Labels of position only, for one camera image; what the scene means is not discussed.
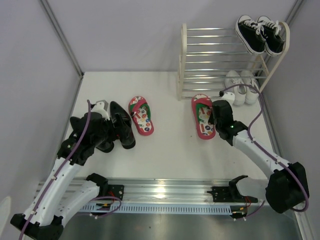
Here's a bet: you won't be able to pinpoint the left aluminium frame post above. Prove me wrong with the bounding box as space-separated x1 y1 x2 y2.
38 0 84 78

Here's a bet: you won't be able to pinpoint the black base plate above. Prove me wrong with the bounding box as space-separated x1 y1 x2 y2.
107 184 125 201
209 186 258 203

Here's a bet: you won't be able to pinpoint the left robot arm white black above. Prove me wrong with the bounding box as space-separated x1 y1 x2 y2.
10 110 122 240

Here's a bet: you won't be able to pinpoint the right black canvas sneaker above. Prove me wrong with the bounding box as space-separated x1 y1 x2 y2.
257 16 286 57

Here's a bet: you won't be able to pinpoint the aluminium mounting rail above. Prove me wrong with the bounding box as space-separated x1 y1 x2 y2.
37 176 306 207

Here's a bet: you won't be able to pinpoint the slotted grey cable duct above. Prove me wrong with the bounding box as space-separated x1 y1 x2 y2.
79 203 246 215

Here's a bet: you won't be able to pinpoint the black canvas sneaker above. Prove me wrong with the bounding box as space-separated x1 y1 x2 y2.
235 15 266 56
257 16 286 57

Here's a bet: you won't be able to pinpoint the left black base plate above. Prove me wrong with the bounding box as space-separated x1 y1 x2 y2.
107 184 125 201

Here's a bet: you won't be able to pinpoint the right aluminium frame post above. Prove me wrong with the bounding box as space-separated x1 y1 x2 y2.
279 0 307 36

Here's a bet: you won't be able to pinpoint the left black canvas sneaker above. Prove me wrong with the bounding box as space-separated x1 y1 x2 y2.
235 15 266 56

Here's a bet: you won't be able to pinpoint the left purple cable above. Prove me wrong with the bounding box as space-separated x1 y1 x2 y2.
18 99 123 238

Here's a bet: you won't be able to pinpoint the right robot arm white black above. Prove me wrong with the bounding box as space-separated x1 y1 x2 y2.
209 100 310 214

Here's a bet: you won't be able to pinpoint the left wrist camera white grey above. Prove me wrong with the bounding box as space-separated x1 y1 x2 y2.
91 100 110 120

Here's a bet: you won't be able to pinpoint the red green flip-flop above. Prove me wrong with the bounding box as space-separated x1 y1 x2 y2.
191 93 216 140
128 96 155 136

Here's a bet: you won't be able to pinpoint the cream shoe rack chrome bars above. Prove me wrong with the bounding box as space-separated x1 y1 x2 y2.
176 21 291 100

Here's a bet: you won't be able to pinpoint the aluminium frame post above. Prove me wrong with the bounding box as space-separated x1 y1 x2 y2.
38 0 84 78
279 0 307 36

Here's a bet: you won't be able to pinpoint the white sneaker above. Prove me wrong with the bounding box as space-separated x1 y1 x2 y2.
240 70 259 105
224 70 247 106

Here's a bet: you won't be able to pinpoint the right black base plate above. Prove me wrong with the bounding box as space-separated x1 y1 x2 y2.
209 186 258 203

